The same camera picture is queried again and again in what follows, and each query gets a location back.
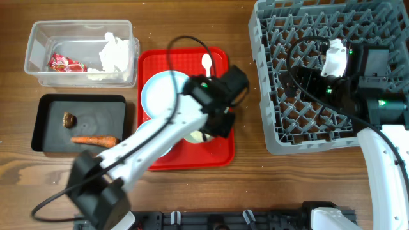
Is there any green bowl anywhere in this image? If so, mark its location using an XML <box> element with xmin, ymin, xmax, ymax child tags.
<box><xmin>184</xmin><ymin>131</ymin><xmax>214</xmax><ymax>144</ymax></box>

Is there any small light blue bowl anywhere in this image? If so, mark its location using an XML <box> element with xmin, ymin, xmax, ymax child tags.
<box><xmin>135</xmin><ymin>118</ymin><xmax>175</xmax><ymax>158</ymax></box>

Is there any orange carrot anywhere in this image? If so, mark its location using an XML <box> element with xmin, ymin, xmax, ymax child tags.
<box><xmin>71</xmin><ymin>135</ymin><xmax>120</xmax><ymax>148</ymax></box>

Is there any white napkin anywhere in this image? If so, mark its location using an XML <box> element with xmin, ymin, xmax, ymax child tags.
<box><xmin>86</xmin><ymin>32</ymin><xmax>130</xmax><ymax>82</ymax></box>

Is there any brown food scrap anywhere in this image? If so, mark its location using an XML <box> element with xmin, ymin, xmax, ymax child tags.
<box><xmin>63</xmin><ymin>112</ymin><xmax>76</xmax><ymax>128</ymax></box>

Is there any red snack wrapper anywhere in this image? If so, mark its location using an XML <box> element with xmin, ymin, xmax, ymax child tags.
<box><xmin>47</xmin><ymin>53</ymin><xmax>88</xmax><ymax>72</ymax></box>

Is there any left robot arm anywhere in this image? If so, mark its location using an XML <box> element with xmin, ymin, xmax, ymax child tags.
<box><xmin>67</xmin><ymin>66</ymin><xmax>249</xmax><ymax>229</ymax></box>

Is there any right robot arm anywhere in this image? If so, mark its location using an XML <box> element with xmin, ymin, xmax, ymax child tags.
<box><xmin>280</xmin><ymin>36</ymin><xmax>408</xmax><ymax>229</ymax></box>

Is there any grey dishwasher rack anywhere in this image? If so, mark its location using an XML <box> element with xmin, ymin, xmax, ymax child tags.
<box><xmin>249</xmin><ymin>1</ymin><xmax>408</xmax><ymax>155</ymax></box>

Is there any black waste tray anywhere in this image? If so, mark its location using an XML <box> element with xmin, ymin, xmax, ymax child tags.
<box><xmin>31</xmin><ymin>94</ymin><xmax>127</xmax><ymax>154</ymax></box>

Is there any clear plastic waste bin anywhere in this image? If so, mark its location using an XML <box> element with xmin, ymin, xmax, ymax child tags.
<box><xmin>24</xmin><ymin>20</ymin><xmax>139</xmax><ymax>88</ymax></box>

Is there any red serving tray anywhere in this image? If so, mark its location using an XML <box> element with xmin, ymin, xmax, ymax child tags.
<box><xmin>136</xmin><ymin>48</ymin><xmax>236</xmax><ymax>171</ymax></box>

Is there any white plastic spoon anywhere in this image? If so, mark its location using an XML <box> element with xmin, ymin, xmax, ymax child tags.
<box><xmin>201</xmin><ymin>53</ymin><xmax>212</xmax><ymax>78</ymax></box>

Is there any large light blue plate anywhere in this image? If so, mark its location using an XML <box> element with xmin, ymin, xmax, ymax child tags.
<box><xmin>140</xmin><ymin>70</ymin><xmax>189</xmax><ymax>119</ymax></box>

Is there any left black cable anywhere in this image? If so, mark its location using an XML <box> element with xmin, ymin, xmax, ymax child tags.
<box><xmin>31</xmin><ymin>34</ymin><xmax>218</xmax><ymax>224</ymax></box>

